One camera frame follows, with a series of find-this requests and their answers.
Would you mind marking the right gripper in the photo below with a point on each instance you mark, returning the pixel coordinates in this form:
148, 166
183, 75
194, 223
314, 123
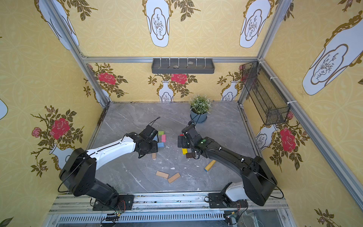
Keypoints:
185, 139

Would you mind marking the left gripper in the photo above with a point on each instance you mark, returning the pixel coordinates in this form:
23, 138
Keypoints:
153, 135

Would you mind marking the yellow block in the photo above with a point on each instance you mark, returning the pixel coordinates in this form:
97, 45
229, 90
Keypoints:
184, 151

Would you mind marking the light blue block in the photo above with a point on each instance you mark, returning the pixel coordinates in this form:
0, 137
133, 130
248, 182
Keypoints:
160, 145

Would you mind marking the dark brown block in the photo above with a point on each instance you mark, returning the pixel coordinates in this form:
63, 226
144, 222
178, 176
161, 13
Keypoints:
190, 155

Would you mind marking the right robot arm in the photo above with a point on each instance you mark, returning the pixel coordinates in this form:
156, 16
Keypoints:
257, 183

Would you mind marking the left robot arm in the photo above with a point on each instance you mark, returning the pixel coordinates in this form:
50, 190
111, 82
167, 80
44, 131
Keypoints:
78, 174

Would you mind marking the potted green plant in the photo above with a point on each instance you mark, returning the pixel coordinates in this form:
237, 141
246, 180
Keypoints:
200, 106

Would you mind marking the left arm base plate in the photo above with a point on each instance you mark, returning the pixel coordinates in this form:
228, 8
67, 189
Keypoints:
122, 202

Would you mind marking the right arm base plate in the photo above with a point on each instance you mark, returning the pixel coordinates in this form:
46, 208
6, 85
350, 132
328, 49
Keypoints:
221, 201

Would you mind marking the grey wall shelf tray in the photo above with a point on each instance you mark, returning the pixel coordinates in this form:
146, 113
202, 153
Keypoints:
178, 65

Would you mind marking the circuit board with wires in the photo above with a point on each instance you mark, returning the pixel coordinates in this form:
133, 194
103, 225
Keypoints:
110, 219

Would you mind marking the black wire mesh basket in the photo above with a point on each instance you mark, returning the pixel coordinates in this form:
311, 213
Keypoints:
268, 100

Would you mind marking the aluminium rail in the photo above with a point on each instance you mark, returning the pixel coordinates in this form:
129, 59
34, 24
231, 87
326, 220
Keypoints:
171, 207

